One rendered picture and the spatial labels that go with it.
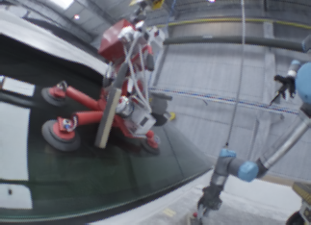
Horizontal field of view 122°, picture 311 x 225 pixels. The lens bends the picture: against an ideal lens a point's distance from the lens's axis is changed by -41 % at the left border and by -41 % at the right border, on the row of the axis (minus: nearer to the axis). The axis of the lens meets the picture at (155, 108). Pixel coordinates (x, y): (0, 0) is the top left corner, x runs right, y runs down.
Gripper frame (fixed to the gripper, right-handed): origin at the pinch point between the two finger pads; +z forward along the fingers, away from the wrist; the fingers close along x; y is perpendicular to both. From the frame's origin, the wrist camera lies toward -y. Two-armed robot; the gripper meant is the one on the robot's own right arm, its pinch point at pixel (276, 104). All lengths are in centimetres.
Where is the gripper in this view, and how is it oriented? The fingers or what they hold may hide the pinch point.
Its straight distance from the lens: 87.8
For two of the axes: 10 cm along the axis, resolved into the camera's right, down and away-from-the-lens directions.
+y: 7.5, 6.5, -1.2
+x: 1.0, 0.7, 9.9
